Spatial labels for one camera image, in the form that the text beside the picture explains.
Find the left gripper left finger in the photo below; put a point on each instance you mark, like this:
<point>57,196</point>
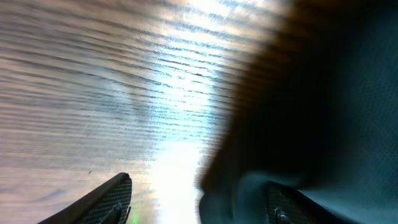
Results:
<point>107,204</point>

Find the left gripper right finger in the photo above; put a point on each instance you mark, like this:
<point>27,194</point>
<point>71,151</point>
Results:
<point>289,206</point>

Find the black t-shirt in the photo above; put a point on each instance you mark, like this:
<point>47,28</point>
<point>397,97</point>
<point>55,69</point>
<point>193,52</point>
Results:
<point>329,130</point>

